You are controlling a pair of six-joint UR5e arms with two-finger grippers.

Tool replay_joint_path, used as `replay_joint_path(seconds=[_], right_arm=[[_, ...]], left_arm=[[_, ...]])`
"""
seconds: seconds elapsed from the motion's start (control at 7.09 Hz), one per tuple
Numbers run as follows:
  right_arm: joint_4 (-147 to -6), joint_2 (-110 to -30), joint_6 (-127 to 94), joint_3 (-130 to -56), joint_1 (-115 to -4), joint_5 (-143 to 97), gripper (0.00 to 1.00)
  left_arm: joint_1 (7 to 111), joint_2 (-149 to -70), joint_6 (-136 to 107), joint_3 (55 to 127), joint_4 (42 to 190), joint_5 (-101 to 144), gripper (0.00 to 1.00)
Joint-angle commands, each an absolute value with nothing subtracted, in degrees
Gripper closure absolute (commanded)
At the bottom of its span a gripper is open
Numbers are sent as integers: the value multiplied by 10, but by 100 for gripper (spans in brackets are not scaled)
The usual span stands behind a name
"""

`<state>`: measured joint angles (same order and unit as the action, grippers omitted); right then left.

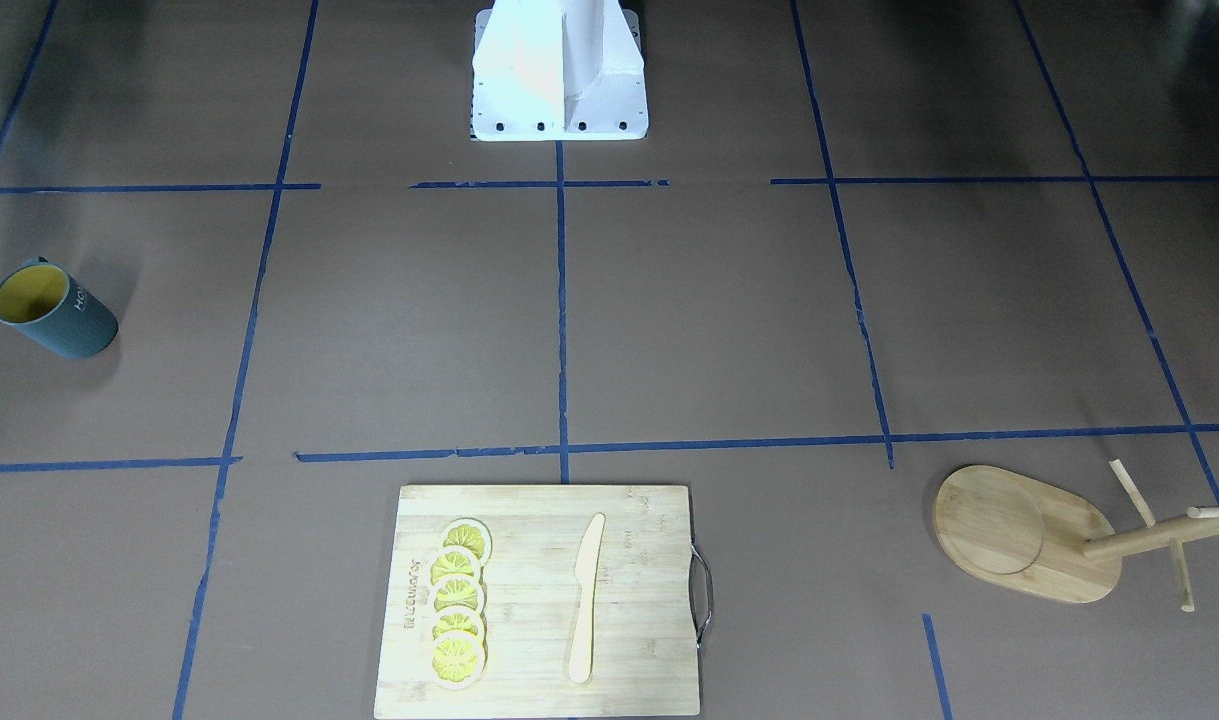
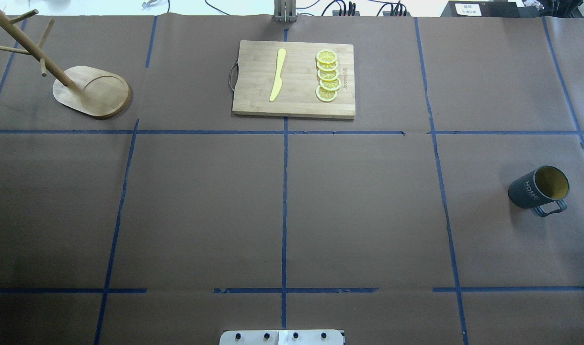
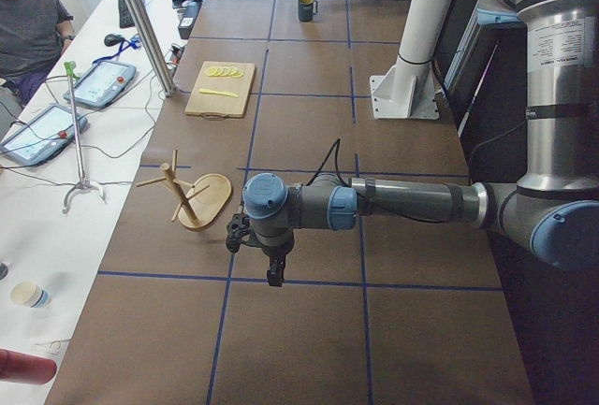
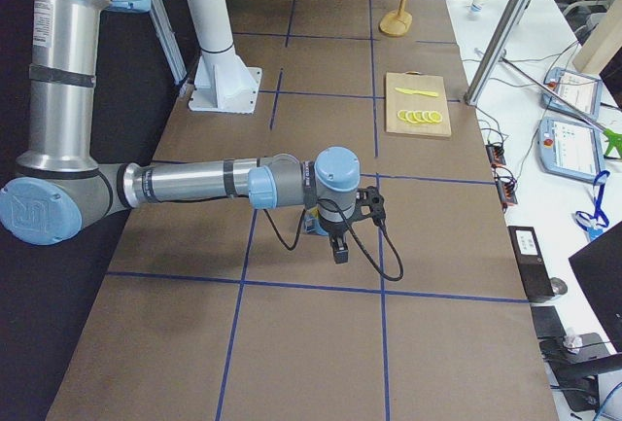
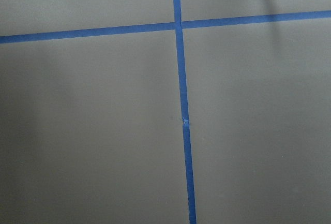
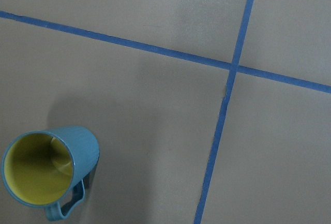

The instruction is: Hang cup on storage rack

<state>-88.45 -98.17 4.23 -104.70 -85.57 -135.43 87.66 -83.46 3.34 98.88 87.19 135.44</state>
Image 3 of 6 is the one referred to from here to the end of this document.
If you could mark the reacher grabber tool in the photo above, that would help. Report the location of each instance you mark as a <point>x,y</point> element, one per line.
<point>84,184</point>

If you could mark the bamboo cutting board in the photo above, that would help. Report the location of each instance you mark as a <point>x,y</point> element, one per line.
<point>216,106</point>

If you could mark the black computer mouse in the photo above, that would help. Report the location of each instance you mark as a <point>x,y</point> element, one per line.
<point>111,40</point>

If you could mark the red bottle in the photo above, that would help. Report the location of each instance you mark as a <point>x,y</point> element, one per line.
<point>25,368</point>

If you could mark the teach pendant near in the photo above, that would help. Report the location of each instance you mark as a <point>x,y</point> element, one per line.
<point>43,138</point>

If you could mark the wooden cup storage rack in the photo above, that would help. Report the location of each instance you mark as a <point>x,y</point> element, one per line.
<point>198,202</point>

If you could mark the black box device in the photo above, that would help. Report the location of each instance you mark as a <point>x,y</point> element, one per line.
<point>188,19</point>

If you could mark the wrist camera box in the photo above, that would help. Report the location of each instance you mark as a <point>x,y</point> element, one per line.
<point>239,232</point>

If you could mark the aluminium frame post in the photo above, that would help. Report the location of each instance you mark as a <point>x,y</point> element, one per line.
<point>151,46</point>

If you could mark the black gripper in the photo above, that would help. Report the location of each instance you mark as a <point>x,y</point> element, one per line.
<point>276,252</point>

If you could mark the yellow plastic knife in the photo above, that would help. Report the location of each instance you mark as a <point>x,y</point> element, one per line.
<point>216,92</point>

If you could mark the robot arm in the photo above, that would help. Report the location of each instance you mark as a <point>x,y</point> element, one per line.
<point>552,210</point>

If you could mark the dark teal mug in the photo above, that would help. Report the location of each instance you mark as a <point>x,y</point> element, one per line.
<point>307,9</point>

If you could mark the teach pendant far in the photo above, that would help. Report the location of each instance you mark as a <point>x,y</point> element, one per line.
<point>102,83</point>

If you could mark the white camera pole mount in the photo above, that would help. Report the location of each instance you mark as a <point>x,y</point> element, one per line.
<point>407,89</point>

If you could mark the paper cup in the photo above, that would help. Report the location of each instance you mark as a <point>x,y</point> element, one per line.
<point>30,295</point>

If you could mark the black keyboard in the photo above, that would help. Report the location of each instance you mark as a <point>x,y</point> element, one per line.
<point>125,17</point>

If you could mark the seated person grey shirt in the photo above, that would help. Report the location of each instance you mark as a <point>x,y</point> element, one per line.
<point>34,35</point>

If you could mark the teach pendant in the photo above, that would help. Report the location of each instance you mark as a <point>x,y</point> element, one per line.
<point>43,138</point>
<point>102,83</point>

